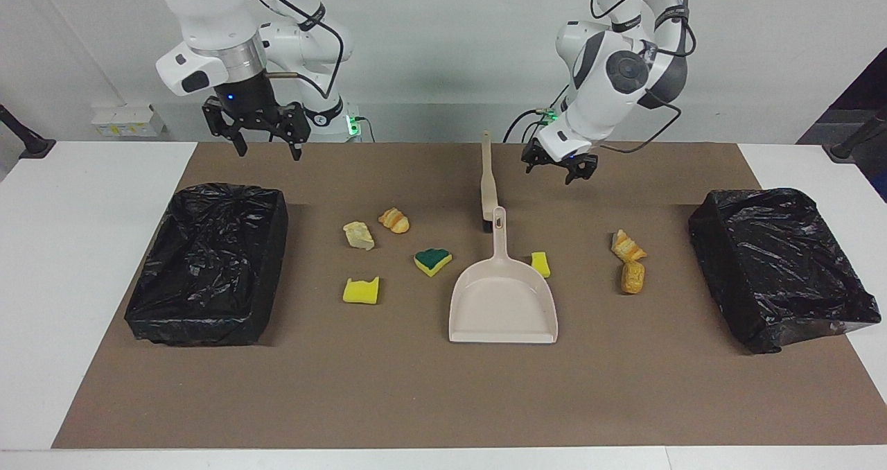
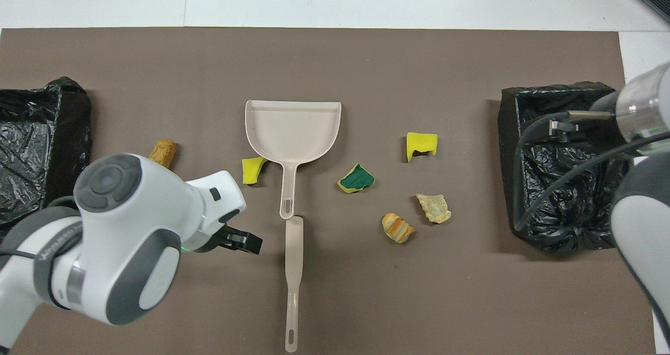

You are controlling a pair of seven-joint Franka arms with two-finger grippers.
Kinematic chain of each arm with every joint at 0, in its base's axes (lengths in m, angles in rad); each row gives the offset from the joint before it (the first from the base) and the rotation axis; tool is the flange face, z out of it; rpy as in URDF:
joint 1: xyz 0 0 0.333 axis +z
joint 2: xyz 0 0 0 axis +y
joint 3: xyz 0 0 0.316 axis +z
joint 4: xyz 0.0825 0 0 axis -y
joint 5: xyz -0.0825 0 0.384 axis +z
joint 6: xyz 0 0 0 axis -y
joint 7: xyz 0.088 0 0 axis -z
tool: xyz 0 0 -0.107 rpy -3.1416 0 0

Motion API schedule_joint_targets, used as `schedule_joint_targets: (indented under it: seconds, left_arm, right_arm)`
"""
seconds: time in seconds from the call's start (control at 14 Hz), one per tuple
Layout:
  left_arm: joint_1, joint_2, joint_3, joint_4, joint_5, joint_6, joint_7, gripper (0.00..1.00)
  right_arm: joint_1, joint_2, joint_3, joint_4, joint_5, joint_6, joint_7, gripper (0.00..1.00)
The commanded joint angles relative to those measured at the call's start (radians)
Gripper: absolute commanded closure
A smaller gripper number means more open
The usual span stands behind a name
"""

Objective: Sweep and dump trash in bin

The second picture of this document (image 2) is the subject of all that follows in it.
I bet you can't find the small yellow sponge piece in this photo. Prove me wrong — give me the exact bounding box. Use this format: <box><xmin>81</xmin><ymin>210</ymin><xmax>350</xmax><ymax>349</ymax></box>
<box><xmin>241</xmin><ymin>157</ymin><xmax>269</xmax><ymax>185</ymax></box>

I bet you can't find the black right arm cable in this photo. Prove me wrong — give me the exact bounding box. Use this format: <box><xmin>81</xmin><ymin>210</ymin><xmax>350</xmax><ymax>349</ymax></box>
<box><xmin>512</xmin><ymin>110</ymin><xmax>670</xmax><ymax>235</ymax></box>

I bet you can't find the pale flaky pastry piece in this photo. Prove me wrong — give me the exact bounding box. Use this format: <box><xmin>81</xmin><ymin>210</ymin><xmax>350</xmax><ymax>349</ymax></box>
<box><xmin>416</xmin><ymin>193</ymin><xmax>452</xmax><ymax>225</ymax></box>

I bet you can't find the black velcro cable strap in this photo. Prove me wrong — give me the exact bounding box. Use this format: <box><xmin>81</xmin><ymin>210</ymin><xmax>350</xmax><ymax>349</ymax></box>
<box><xmin>32</xmin><ymin>221</ymin><xmax>80</xmax><ymax>295</ymax></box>

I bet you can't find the green and yellow sponge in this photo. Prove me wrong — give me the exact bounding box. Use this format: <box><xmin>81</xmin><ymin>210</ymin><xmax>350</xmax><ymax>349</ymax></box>
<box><xmin>337</xmin><ymin>163</ymin><xmax>376</xmax><ymax>194</ymax></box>

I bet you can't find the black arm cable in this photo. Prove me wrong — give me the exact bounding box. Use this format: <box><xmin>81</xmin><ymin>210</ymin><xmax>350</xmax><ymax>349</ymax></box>
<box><xmin>0</xmin><ymin>246</ymin><xmax>48</xmax><ymax>264</ymax></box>
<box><xmin>512</xmin><ymin>110</ymin><xmax>670</xmax><ymax>235</ymax></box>

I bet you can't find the beige hand brush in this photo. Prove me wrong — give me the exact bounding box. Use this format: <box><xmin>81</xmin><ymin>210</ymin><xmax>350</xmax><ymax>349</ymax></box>
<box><xmin>284</xmin><ymin>216</ymin><xmax>305</xmax><ymax>353</ymax></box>

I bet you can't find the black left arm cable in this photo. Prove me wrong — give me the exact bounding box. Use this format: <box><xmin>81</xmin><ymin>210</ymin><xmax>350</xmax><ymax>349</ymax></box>
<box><xmin>0</xmin><ymin>246</ymin><xmax>48</xmax><ymax>264</ymax></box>

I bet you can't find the beige plastic dustpan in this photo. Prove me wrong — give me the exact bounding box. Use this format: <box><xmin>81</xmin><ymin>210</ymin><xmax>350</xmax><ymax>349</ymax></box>
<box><xmin>245</xmin><ymin>100</ymin><xmax>342</xmax><ymax>220</ymax></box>

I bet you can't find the brown paper table mat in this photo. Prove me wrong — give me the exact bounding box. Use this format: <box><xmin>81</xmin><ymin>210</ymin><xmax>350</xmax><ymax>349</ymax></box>
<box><xmin>0</xmin><ymin>28</ymin><xmax>657</xmax><ymax>355</ymax></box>

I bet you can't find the striped croissant piece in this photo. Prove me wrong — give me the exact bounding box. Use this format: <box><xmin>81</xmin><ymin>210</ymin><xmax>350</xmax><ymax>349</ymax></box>
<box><xmin>382</xmin><ymin>213</ymin><xmax>416</xmax><ymax>244</ymax></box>

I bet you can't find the brown bread roll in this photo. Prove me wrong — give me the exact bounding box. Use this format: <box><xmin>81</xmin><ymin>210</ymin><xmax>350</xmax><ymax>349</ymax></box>
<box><xmin>148</xmin><ymin>139</ymin><xmax>177</xmax><ymax>169</ymax></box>

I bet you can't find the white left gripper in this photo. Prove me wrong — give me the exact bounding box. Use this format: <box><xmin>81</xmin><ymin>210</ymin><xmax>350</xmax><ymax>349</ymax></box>
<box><xmin>195</xmin><ymin>171</ymin><xmax>262</xmax><ymax>255</ymax></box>

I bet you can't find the notched yellow sponge piece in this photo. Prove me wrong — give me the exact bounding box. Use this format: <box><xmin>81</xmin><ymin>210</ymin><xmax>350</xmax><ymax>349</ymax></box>
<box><xmin>406</xmin><ymin>132</ymin><xmax>439</xmax><ymax>163</ymax></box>

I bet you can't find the black bag lined bin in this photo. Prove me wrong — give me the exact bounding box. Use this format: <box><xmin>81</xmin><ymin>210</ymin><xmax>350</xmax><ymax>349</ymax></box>
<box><xmin>0</xmin><ymin>76</ymin><xmax>93</xmax><ymax>229</ymax></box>
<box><xmin>497</xmin><ymin>81</ymin><xmax>645</xmax><ymax>253</ymax></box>

